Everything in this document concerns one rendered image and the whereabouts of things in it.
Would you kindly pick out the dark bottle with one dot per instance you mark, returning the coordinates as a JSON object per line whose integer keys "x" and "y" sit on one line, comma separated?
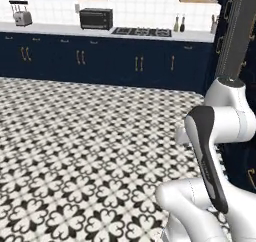
{"x": 182, "y": 25}

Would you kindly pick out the wooden wall shelf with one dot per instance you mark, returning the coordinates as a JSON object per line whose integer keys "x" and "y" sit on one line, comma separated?
{"x": 198, "y": 0}

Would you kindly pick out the silver toaster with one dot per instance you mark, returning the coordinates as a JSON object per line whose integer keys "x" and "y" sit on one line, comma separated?
{"x": 22, "y": 18}

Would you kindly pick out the white wall socket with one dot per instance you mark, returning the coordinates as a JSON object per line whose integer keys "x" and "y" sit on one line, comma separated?
{"x": 77, "y": 8}

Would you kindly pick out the black gas hob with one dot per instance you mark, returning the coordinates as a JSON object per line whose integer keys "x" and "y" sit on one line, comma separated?
{"x": 141, "y": 31}

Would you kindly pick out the grey knife block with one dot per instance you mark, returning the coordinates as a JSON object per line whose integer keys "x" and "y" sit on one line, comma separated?
{"x": 214, "y": 26}

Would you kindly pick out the navy base cupboard run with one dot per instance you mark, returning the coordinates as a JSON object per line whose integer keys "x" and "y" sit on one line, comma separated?
{"x": 106, "y": 61}

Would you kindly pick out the pale green bottle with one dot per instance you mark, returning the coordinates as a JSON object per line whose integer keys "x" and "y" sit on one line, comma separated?
{"x": 176, "y": 25}

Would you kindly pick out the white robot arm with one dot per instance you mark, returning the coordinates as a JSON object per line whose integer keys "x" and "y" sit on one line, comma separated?
{"x": 230, "y": 119}

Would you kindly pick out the black toaster oven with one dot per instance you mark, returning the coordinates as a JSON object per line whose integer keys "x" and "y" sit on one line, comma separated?
{"x": 96, "y": 19}

